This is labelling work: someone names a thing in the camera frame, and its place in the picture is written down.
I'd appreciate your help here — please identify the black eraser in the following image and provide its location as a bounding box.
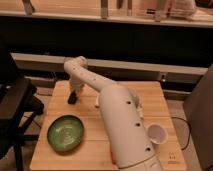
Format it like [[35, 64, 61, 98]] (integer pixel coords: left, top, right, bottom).
[[68, 92, 77, 104]]

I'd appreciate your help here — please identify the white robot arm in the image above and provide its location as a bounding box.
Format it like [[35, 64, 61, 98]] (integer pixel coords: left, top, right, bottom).
[[64, 56, 164, 171]]

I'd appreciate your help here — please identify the green ceramic plate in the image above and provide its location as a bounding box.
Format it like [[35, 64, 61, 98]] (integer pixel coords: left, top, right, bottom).
[[47, 115, 84, 153]]

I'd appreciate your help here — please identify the white ceramic cup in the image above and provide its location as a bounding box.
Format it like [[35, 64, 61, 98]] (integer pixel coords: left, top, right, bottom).
[[147, 124, 168, 145]]

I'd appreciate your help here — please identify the white sponge block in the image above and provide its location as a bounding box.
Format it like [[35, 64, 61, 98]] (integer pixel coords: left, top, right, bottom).
[[95, 95, 99, 108]]

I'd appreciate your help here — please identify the black chair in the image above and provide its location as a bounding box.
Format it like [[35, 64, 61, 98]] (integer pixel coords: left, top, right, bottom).
[[0, 38, 44, 171]]

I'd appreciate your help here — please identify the white tube bottle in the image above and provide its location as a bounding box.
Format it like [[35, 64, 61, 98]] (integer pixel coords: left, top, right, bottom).
[[129, 89, 143, 119]]

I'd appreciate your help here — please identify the orange carrot toy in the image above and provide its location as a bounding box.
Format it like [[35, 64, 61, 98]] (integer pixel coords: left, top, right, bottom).
[[111, 153, 116, 164]]

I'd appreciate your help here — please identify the grey cabinet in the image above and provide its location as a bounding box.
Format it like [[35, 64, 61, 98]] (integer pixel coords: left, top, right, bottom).
[[183, 64, 213, 171]]

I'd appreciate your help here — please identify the black cable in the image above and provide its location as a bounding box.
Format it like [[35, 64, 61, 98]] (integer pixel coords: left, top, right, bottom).
[[171, 115, 191, 151]]

